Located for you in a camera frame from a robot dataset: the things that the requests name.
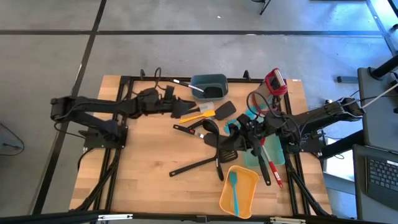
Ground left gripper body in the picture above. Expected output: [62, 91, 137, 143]
[157, 98, 178, 115]

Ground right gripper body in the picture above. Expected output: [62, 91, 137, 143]
[244, 123, 271, 147]

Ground black slotted turner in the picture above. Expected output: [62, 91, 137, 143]
[169, 149, 239, 178]

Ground teal plastic tray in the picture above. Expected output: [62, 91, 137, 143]
[243, 105, 286, 168]

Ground black turner steel handle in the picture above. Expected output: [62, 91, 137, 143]
[170, 78, 224, 100]

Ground black spoon white label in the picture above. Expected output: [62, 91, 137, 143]
[201, 118, 225, 182]

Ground blue silicone spatula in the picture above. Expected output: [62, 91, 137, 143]
[224, 105, 261, 135]
[228, 170, 241, 218]

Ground red-handled steel utensil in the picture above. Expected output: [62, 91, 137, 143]
[260, 138, 285, 190]

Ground orange plastic bin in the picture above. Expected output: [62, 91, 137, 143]
[218, 164, 260, 220]

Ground yellow silicone spatula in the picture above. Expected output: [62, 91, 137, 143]
[178, 109, 216, 124]

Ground blue-grey plastic bin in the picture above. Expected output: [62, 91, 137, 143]
[190, 73, 229, 101]

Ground wide black red-dot turner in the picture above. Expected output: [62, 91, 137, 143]
[185, 100, 238, 131]

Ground red box grater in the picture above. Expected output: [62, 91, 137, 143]
[248, 67, 289, 116]

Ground grey office desk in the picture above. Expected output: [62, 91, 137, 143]
[357, 67, 398, 153]

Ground black tripod leg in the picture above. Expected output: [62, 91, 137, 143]
[259, 0, 272, 16]

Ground dark grey laptop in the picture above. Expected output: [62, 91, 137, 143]
[353, 144, 398, 223]

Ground black pole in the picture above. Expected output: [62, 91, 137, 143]
[371, 54, 398, 79]

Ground black crossbeam silver brackets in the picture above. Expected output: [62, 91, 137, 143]
[0, 210, 398, 224]

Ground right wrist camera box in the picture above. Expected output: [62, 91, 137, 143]
[236, 113, 253, 129]

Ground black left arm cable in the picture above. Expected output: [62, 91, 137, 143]
[138, 67, 165, 94]

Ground white cable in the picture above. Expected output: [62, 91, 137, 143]
[360, 81, 398, 110]

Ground black floor cable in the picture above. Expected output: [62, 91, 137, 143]
[0, 123, 25, 156]

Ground silver floor rail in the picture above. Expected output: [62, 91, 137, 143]
[366, 0, 398, 56]

